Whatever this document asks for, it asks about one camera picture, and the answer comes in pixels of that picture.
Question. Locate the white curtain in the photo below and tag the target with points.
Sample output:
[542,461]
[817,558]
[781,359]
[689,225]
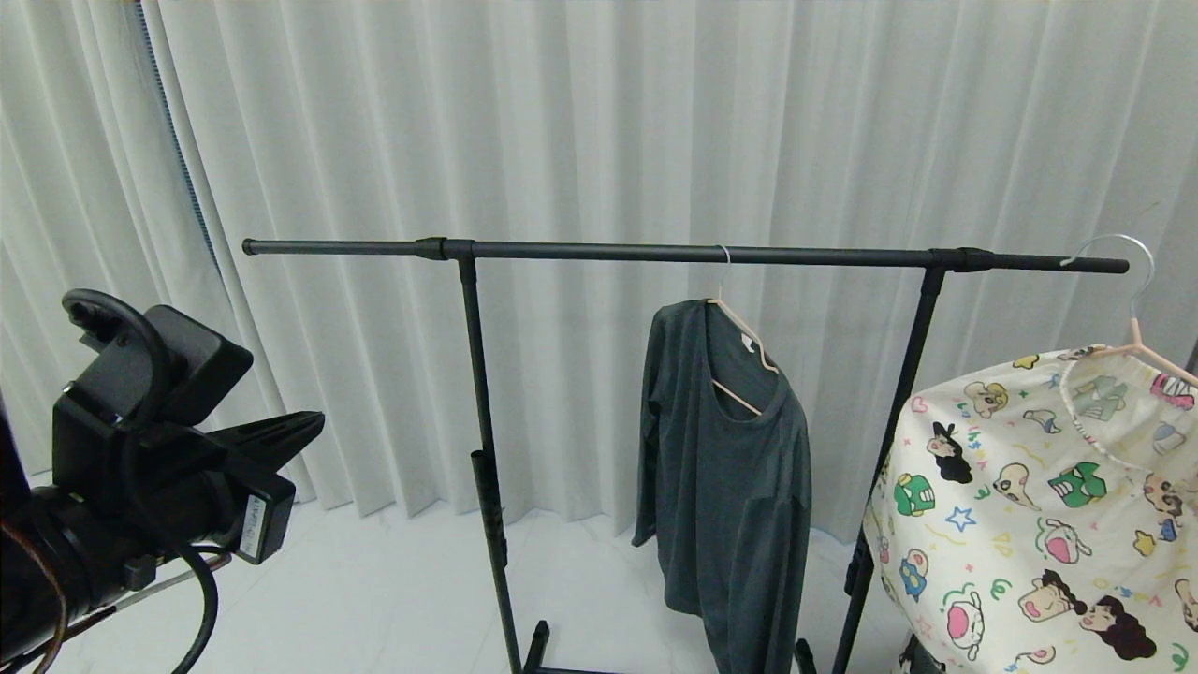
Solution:
[562,122]

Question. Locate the cream printed garment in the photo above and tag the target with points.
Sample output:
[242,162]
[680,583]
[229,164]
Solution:
[1048,524]

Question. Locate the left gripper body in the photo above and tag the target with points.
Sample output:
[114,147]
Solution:
[187,505]

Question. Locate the black clothes rack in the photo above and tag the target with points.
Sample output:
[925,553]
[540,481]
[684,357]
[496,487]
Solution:
[655,252]

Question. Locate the dark grey long-sleeved shirt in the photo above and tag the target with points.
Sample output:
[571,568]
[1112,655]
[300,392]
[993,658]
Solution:
[730,505]

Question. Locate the pink clothes hanger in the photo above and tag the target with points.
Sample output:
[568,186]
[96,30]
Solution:
[744,329]
[1138,328]

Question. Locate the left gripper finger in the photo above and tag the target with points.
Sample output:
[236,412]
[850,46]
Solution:
[271,432]

